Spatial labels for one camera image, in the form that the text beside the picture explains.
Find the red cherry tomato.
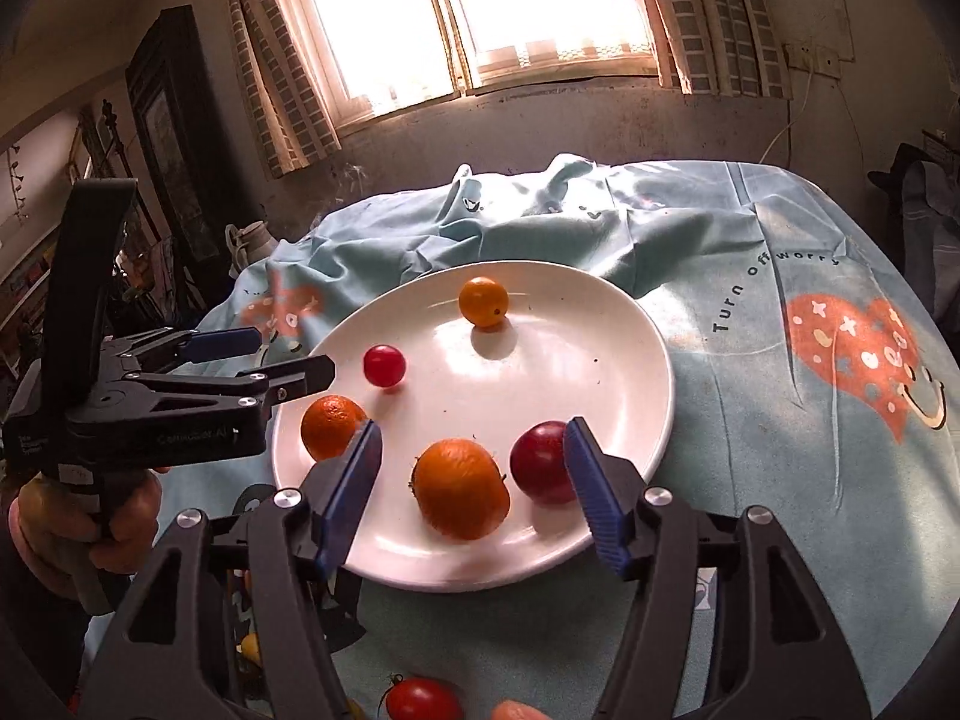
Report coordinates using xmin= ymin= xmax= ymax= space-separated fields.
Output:
xmin=361 ymin=344 xmax=407 ymax=388

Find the large mandarin orange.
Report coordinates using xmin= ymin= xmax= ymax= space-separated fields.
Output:
xmin=409 ymin=439 xmax=511 ymax=541

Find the red tomato with stem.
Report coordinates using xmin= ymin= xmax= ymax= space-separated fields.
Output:
xmin=381 ymin=674 xmax=466 ymax=720

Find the orange fruit pair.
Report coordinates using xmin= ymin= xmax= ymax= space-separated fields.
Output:
xmin=457 ymin=277 xmax=509 ymax=330

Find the person's left hand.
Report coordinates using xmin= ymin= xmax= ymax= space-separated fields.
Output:
xmin=8 ymin=470 xmax=161 ymax=600

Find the person's right hand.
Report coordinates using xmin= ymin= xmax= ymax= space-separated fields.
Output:
xmin=490 ymin=700 xmax=550 ymax=720

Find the dark framed picture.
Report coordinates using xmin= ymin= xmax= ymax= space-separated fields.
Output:
xmin=125 ymin=5 xmax=259 ymax=307

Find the white oval plate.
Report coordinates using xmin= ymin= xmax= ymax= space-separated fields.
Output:
xmin=314 ymin=262 xmax=675 ymax=593

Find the light blue patterned tablecloth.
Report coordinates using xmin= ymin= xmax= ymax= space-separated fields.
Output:
xmin=203 ymin=154 xmax=958 ymax=718

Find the left checkered curtain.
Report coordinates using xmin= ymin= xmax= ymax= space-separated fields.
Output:
xmin=226 ymin=0 xmax=340 ymax=179

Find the checkered curtain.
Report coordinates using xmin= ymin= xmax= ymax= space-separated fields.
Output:
xmin=226 ymin=0 xmax=340 ymax=179
xmin=643 ymin=0 xmax=791 ymax=99

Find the window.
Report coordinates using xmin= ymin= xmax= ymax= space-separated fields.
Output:
xmin=302 ymin=0 xmax=654 ymax=125

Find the right checkered curtain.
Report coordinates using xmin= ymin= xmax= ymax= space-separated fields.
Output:
xmin=643 ymin=0 xmax=791 ymax=99

